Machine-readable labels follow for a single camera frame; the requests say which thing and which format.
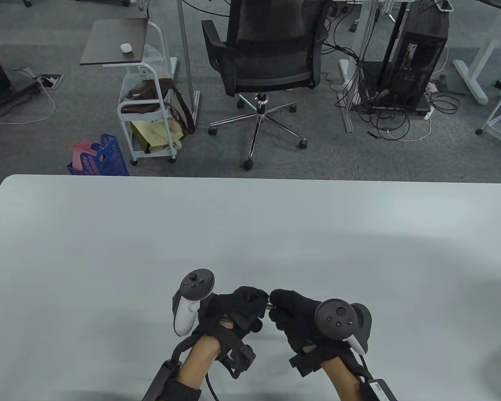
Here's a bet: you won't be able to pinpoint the person's left hand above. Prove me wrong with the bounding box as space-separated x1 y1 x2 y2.
194 286 270 335

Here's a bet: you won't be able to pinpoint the person's right hand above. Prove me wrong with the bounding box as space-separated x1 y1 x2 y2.
268 289 343 353

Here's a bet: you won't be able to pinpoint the person's left forearm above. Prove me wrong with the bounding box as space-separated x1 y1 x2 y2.
142 334 222 401

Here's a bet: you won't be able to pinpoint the person's right forearm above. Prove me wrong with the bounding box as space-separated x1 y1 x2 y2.
321 359 376 401

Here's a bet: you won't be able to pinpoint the black forearm box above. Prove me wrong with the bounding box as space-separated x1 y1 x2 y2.
142 360 182 401

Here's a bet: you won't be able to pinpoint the black labelled forearm box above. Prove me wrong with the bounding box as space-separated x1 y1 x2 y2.
361 378 401 401

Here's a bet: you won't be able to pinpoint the dark grey controller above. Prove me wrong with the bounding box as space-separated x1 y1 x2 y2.
314 299 373 355

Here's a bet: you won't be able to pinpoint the white and grey controller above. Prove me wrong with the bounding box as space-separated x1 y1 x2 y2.
173 269 215 336

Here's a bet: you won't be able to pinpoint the blue plastic basket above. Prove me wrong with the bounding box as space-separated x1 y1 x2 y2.
67 134 130 176

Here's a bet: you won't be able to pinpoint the yellow paper bag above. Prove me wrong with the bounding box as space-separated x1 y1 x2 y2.
130 117 187 154

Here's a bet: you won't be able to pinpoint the white desk leg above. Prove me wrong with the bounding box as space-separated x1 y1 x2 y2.
453 0 501 105
339 0 378 133

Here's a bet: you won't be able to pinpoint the pink paper sheets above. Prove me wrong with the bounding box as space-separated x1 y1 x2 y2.
71 140 103 172

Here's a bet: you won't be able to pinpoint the brown bag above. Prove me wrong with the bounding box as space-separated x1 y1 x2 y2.
121 77 195 135

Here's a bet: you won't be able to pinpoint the black mesh office chair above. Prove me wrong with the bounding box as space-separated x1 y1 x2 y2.
201 0 332 171

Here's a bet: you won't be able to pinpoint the clear plastic bag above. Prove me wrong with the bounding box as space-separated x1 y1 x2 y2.
143 44 167 78

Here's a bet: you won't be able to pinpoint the silver metal pole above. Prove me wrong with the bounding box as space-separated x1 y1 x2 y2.
177 0 201 128

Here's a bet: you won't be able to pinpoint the black computer tower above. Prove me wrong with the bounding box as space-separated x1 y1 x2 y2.
369 0 449 113

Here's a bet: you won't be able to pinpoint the white cart with brown top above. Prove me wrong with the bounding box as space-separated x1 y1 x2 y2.
79 18 180 166

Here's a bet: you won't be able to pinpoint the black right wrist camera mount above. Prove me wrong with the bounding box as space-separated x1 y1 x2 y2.
289 345 370 378

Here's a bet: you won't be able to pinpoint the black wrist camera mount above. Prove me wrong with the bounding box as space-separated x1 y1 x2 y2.
217 324 257 380
289 345 370 378

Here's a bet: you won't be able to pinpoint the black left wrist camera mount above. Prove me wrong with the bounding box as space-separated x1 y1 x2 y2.
217 324 257 380

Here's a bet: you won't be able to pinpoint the black cable tangle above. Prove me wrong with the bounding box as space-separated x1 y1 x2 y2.
324 40 460 140

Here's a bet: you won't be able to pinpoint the white floor cable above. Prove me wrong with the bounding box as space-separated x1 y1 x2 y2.
0 77 57 126

